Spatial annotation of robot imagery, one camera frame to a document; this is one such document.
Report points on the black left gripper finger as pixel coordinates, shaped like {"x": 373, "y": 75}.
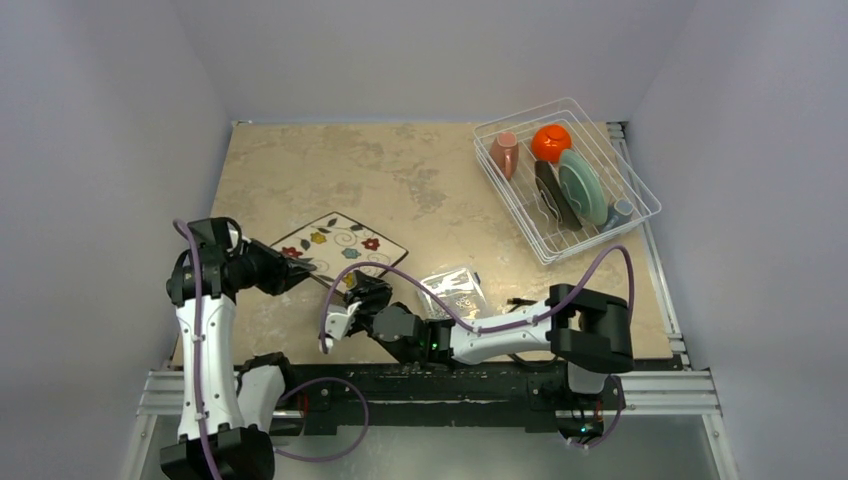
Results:
{"x": 292, "y": 280}
{"x": 298, "y": 269}

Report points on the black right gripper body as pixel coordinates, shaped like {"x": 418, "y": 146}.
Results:
{"x": 365, "y": 296}

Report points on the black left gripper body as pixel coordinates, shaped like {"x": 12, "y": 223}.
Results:
{"x": 259, "y": 266}

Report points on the square white floral plate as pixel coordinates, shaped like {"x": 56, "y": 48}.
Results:
{"x": 335, "y": 241}

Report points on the pink floral mug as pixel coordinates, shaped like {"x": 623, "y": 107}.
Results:
{"x": 504, "y": 152}

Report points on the teal square plate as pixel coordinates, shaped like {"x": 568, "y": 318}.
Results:
{"x": 553, "y": 197}

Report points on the orange cup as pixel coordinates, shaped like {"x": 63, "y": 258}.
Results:
{"x": 549, "y": 142}

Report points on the light blue flower plate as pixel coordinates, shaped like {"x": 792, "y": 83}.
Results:
{"x": 582, "y": 188}

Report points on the grey coffee mug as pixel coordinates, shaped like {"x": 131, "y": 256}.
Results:
{"x": 619, "y": 213}

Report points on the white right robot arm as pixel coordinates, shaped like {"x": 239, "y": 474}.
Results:
{"x": 589, "y": 330}

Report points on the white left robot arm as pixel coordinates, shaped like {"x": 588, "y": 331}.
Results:
{"x": 225, "y": 413}

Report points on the clear plastic screw box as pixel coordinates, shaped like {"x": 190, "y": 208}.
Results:
{"x": 461, "y": 290}

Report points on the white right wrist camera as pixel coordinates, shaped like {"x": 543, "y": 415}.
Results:
{"x": 337, "y": 324}

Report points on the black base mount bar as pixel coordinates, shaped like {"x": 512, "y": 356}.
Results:
{"x": 321, "y": 398}

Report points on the white wire dish rack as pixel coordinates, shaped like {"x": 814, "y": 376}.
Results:
{"x": 601, "y": 144}

